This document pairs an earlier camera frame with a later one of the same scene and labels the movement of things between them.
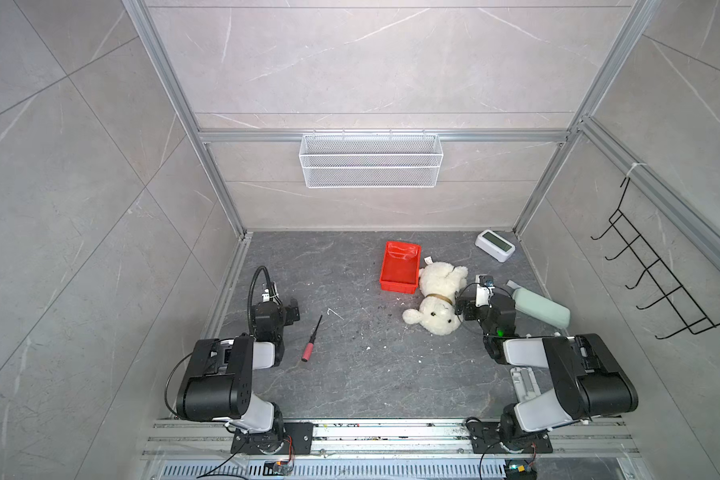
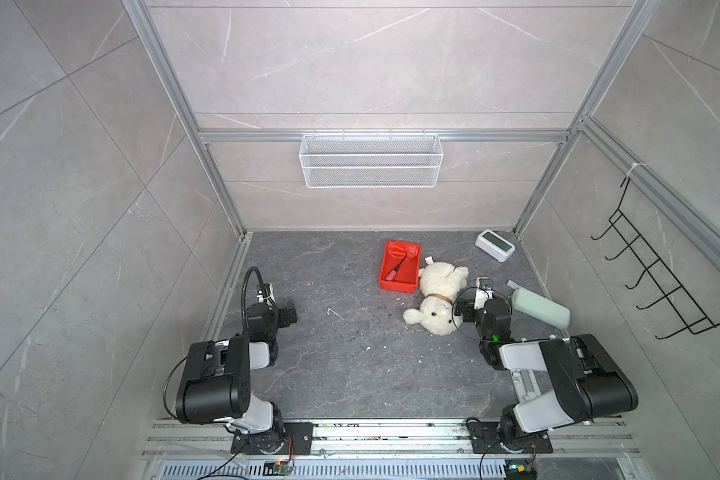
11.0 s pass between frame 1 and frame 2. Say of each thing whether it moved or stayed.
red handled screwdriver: moved
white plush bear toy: stayed
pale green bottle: stayed
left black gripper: stayed
